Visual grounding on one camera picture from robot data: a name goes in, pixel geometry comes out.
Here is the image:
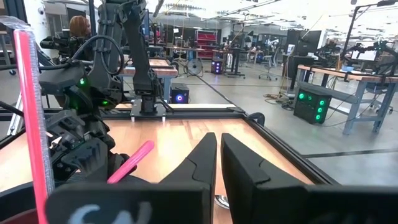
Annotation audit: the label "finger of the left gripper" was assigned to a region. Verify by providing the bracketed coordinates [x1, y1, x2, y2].
[53, 138, 108, 183]
[108, 152, 131, 175]

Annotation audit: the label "black computer blue light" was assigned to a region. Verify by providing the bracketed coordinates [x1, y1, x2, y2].
[170, 83, 190, 105]

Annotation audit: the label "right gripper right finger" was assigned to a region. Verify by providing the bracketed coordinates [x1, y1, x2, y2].
[221, 133, 398, 224]

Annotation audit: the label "red shelf unit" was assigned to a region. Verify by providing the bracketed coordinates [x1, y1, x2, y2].
[195, 29, 218, 60]

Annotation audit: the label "floor fan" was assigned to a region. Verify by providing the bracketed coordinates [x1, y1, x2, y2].
[186, 58, 204, 77]

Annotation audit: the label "computer monitor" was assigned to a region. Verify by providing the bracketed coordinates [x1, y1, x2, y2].
[351, 49, 379, 62]

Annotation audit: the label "grey office chair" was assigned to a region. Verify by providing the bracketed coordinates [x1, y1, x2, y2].
[259, 55, 279, 82]

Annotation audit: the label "black computer purple lights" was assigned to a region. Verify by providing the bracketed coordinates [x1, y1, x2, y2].
[211, 60, 223, 75]

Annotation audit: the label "black metal table frame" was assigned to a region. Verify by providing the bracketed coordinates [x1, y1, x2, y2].
[0, 107, 340, 187]

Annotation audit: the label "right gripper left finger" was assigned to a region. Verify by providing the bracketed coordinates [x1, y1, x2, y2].
[46, 133, 218, 224]

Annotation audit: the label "aluminium rail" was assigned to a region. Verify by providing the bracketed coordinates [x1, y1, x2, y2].
[7, 93, 25, 136]

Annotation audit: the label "black computer green lights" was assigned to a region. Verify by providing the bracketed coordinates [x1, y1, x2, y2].
[293, 88, 333, 126]

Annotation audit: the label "fork with pink-red handle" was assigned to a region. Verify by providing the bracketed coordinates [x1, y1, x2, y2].
[107, 139, 155, 184]

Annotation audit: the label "red drinking straw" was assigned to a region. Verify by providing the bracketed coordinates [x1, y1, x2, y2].
[12, 29, 56, 224]

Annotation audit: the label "person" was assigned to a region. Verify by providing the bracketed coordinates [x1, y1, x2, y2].
[68, 15, 93, 39]

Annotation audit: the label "wooden workbench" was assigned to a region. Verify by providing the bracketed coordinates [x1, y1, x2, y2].
[296, 63, 398, 135]
[119, 57, 178, 104]

